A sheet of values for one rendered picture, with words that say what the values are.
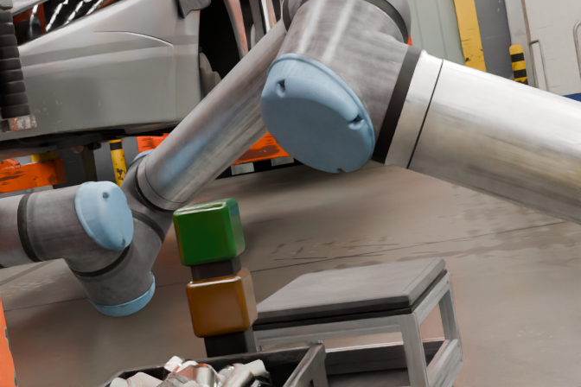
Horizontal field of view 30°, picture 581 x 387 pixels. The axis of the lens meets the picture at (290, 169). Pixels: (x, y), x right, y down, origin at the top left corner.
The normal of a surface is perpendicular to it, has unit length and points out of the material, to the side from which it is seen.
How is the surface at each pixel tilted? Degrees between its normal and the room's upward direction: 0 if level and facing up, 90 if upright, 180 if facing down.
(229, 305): 90
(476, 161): 112
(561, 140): 73
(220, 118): 102
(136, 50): 91
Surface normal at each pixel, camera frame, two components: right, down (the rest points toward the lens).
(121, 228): 0.95, -0.22
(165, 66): 0.76, 0.04
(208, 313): -0.15, 0.07
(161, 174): -0.69, 0.37
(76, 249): 0.04, 0.73
